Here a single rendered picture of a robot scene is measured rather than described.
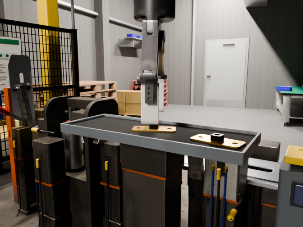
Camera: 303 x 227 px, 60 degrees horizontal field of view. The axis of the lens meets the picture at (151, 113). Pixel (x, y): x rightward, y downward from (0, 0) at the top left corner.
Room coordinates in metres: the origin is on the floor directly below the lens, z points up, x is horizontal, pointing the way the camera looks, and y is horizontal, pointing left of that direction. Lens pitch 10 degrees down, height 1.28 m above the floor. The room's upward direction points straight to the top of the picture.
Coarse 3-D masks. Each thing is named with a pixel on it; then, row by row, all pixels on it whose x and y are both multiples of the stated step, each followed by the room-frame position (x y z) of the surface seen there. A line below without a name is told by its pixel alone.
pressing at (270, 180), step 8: (184, 160) 0.76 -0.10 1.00; (248, 160) 0.76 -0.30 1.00; (256, 160) 0.76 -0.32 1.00; (264, 160) 0.76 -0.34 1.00; (184, 168) 0.72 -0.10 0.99; (248, 168) 0.70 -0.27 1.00; (272, 168) 0.70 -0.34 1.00; (248, 176) 0.64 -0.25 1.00; (256, 176) 0.65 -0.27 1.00; (264, 176) 0.65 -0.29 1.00; (272, 176) 0.65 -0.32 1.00; (256, 184) 0.62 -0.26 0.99; (264, 184) 0.61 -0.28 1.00; (272, 184) 0.60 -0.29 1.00
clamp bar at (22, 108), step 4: (28, 84) 1.02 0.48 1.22; (16, 88) 0.99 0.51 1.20; (20, 88) 0.99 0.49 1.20; (24, 88) 1.00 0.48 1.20; (28, 88) 1.02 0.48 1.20; (16, 92) 1.00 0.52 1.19; (20, 92) 0.99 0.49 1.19; (24, 92) 1.00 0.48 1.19; (20, 96) 0.99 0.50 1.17; (24, 96) 1.00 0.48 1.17; (20, 100) 1.00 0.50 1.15; (24, 100) 1.00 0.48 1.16; (20, 104) 1.01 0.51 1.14; (24, 104) 0.99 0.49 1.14; (28, 104) 1.01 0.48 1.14; (20, 108) 1.01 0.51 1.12; (24, 108) 1.00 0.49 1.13; (28, 108) 1.01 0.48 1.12; (24, 112) 1.00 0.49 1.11; (28, 112) 1.01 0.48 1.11; (24, 116) 1.01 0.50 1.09; (28, 116) 1.01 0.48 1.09; (28, 120) 1.00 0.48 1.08; (24, 124) 1.02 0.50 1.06
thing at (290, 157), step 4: (288, 148) 0.38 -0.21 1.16; (292, 148) 0.38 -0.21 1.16; (296, 148) 0.38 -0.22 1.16; (300, 148) 0.38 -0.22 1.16; (288, 152) 0.36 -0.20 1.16; (292, 152) 0.36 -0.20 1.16; (296, 152) 0.36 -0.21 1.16; (300, 152) 0.36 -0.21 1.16; (288, 156) 0.35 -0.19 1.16; (292, 156) 0.34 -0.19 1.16; (296, 156) 0.34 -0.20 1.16; (300, 156) 0.34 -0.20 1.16; (288, 160) 0.35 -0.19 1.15; (292, 160) 0.34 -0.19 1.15; (296, 160) 0.34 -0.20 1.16; (300, 160) 0.34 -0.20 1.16; (296, 164) 0.34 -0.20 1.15; (300, 164) 0.34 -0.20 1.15
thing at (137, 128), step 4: (152, 124) 0.49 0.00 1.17; (156, 124) 0.49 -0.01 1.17; (132, 128) 0.50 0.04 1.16; (136, 128) 0.50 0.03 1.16; (140, 128) 0.50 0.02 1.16; (144, 128) 0.50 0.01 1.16; (148, 128) 0.50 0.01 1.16; (152, 128) 0.49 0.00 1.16; (156, 128) 0.49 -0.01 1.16; (160, 128) 0.50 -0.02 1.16; (164, 128) 0.50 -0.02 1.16; (168, 128) 0.50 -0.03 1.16; (172, 128) 0.50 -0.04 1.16; (172, 132) 0.48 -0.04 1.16
